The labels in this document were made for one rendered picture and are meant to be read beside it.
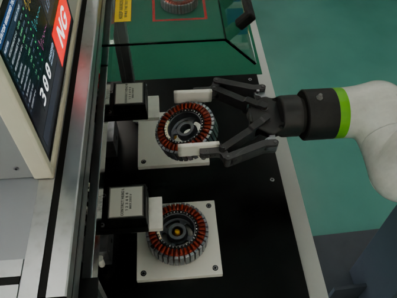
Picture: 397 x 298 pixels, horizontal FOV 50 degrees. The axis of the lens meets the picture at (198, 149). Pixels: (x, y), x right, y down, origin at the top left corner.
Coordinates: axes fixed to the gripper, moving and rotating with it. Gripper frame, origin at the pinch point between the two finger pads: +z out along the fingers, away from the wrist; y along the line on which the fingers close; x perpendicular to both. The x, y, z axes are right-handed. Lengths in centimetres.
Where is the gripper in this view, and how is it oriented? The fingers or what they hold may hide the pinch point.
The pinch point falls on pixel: (186, 122)
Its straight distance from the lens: 76.1
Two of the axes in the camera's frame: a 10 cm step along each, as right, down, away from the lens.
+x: 0.2, -5.6, -8.3
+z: -10.0, 0.6, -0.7
